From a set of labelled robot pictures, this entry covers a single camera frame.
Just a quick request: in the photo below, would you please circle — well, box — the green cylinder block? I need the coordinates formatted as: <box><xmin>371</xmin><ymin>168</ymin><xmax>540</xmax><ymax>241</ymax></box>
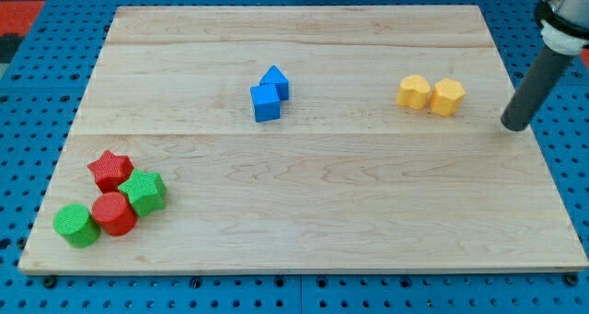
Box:
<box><xmin>52</xmin><ymin>204</ymin><xmax>101</xmax><ymax>249</ymax></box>

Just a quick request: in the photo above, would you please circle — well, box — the red cylinder block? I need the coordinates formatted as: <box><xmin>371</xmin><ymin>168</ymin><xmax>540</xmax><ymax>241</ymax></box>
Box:
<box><xmin>91</xmin><ymin>192</ymin><xmax>137</xmax><ymax>237</ymax></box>

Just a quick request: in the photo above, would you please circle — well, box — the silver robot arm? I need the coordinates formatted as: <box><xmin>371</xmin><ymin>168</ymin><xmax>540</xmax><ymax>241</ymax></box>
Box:
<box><xmin>535</xmin><ymin>0</ymin><xmax>588</xmax><ymax>56</ymax></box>

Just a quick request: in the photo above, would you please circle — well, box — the red star block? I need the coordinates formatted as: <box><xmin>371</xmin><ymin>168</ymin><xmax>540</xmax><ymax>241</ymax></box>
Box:
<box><xmin>87</xmin><ymin>150</ymin><xmax>134</xmax><ymax>193</ymax></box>

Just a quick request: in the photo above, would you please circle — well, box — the green star block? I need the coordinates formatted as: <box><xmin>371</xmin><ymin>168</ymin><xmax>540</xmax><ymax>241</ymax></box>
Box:
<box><xmin>118</xmin><ymin>169</ymin><xmax>167</xmax><ymax>217</ymax></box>

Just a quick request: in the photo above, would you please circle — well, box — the yellow hexagon block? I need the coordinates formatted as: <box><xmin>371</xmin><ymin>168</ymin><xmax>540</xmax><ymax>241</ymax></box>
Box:
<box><xmin>430</xmin><ymin>78</ymin><xmax>466</xmax><ymax>117</ymax></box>

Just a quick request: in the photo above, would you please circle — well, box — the yellow heart block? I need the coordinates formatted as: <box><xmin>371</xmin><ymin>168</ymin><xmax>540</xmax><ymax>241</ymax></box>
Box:
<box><xmin>396</xmin><ymin>75</ymin><xmax>431</xmax><ymax>110</ymax></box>

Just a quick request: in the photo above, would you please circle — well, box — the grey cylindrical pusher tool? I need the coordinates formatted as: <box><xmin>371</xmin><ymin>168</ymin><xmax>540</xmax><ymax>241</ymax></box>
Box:
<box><xmin>501</xmin><ymin>45</ymin><xmax>573</xmax><ymax>132</ymax></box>

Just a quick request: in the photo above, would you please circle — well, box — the blue cube block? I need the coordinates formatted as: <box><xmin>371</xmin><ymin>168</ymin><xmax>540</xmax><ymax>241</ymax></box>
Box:
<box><xmin>250</xmin><ymin>85</ymin><xmax>281</xmax><ymax>122</ymax></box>

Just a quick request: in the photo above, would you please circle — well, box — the wooden board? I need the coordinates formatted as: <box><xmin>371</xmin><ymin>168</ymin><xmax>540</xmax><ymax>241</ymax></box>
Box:
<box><xmin>19</xmin><ymin>6</ymin><xmax>588</xmax><ymax>275</ymax></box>

